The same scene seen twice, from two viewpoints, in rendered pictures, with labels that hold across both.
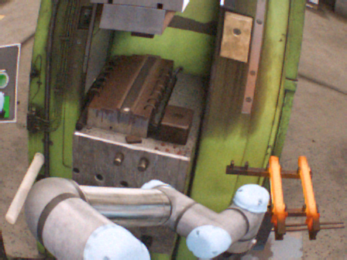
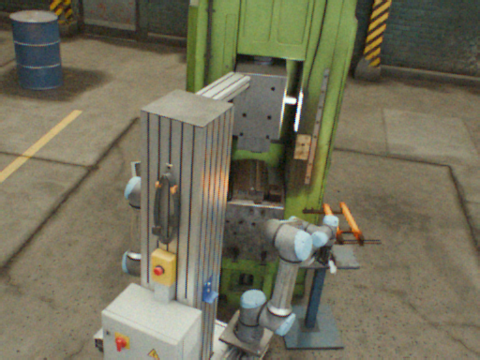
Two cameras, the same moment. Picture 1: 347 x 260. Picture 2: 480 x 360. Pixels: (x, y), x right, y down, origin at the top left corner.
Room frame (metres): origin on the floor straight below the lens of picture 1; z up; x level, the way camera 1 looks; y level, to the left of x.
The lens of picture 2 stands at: (-1.25, 0.53, 2.78)
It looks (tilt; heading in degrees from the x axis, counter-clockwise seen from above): 30 degrees down; 354
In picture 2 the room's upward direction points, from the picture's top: 6 degrees clockwise
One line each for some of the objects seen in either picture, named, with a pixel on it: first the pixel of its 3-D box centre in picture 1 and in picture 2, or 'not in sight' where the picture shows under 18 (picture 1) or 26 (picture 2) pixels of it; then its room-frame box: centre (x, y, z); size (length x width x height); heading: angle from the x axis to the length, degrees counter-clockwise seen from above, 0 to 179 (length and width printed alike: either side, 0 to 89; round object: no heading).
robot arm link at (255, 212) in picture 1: (246, 213); (329, 227); (0.98, -0.17, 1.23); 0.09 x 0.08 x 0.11; 144
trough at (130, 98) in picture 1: (140, 80); (253, 173); (1.92, 0.13, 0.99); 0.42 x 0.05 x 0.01; 174
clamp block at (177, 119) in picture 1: (176, 124); (275, 193); (1.76, -0.01, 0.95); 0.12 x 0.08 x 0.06; 174
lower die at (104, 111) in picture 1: (132, 88); (248, 177); (1.92, 0.16, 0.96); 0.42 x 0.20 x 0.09; 174
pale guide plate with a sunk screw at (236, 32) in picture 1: (236, 35); (302, 146); (1.81, -0.15, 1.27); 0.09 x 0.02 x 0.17; 84
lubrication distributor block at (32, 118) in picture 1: (32, 121); not in sight; (1.87, 0.54, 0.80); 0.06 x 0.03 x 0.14; 84
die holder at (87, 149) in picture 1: (139, 157); (253, 210); (1.93, 0.10, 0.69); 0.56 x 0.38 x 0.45; 174
